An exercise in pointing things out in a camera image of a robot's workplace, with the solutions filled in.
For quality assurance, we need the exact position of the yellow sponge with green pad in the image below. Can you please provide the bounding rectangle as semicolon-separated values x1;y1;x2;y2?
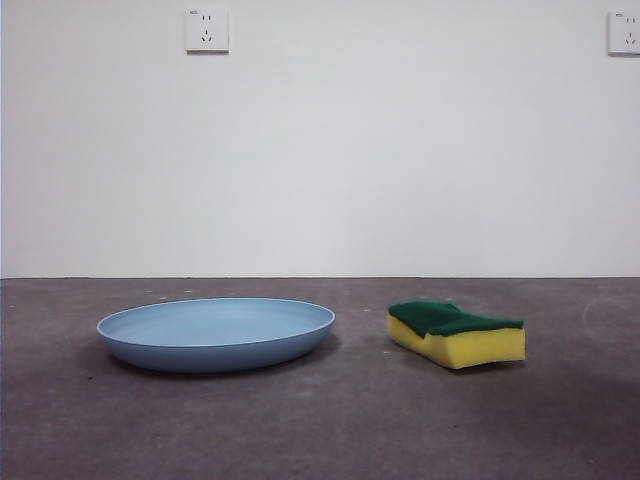
387;300;527;371

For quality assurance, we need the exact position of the white wall socket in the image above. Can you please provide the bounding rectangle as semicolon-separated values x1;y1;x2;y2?
607;10;640;57
185;7;231;55

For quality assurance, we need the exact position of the light blue round plate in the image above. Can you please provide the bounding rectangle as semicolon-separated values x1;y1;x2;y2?
96;297;337;374

